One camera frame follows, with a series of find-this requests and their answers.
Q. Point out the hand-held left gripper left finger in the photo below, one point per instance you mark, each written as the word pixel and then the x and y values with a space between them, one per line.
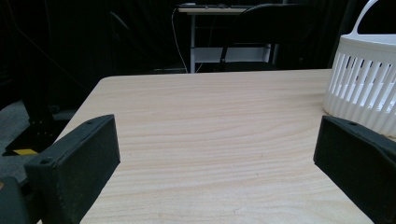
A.
pixel 74 168

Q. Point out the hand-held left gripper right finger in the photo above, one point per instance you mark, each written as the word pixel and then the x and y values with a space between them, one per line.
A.
pixel 358 165

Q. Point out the black metal stand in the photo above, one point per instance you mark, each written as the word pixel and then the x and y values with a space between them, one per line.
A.
pixel 34 112

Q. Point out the white slotted plastic basket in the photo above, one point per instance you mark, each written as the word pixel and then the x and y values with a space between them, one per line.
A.
pixel 362 81

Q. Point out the black office chair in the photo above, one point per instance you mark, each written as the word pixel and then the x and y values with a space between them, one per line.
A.
pixel 264 37

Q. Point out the white metal-frame desk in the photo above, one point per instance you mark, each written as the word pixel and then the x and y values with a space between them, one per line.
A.
pixel 205 46

